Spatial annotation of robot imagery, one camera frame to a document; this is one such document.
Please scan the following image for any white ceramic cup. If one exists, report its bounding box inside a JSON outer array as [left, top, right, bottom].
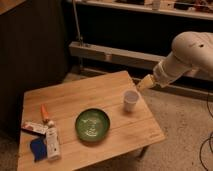
[[123, 90, 139, 112]]

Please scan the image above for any black cable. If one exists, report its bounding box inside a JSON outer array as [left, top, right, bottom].
[[199, 96, 213, 170]]

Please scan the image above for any white tube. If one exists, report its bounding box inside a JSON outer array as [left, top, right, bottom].
[[46, 120, 60, 161]]

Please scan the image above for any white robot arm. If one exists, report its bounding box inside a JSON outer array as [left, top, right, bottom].
[[136, 31, 213, 92]]

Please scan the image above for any blue cloth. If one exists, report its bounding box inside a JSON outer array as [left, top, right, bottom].
[[30, 137, 47, 162]]

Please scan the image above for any wooden table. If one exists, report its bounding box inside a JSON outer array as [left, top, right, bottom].
[[18, 71, 165, 171]]

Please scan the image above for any red white flat packet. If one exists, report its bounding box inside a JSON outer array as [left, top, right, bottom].
[[21, 121, 48, 135]]

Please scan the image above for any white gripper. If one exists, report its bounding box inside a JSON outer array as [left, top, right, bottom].
[[136, 64, 169, 92]]

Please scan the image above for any orange toy carrot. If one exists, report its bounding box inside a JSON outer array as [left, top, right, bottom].
[[41, 105, 49, 122]]

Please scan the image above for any metal pole stand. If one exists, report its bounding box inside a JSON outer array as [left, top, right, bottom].
[[71, 0, 85, 68]]

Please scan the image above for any green ceramic bowl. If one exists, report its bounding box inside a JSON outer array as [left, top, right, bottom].
[[75, 108, 110, 142]]

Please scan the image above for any grey baseboard rail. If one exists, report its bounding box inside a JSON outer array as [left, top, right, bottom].
[[68, 41, 213, 81]]

